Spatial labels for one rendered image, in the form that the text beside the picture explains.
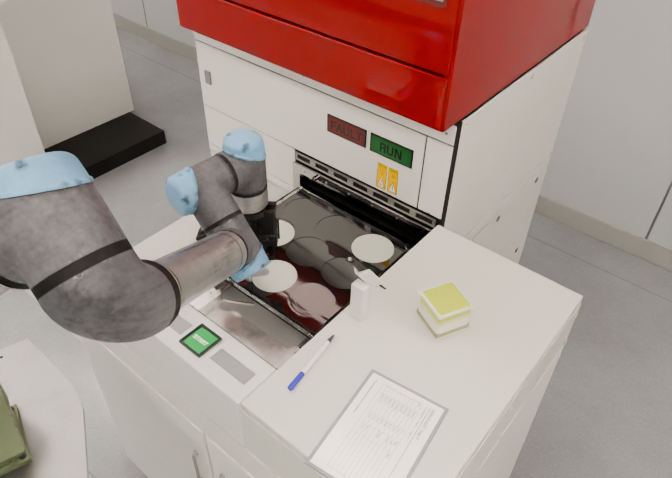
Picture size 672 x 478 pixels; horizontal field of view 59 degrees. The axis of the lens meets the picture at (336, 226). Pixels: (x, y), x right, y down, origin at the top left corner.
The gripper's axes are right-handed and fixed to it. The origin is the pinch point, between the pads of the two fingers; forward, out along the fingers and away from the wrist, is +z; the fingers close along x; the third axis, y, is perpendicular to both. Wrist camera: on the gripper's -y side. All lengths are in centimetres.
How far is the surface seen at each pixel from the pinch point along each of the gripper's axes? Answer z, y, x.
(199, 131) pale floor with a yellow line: 91, -75, 205
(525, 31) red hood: -43, 57, 37
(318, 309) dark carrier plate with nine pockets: 1.4, 16.5, -6.9
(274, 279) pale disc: 1.3, 5.9, 0.8
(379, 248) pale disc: 1.3, 28.7, 13.5
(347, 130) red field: -19.0, 19.3, 31.7
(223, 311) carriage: 3.3, -3.7, -7.7
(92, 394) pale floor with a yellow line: 91, -67, 26
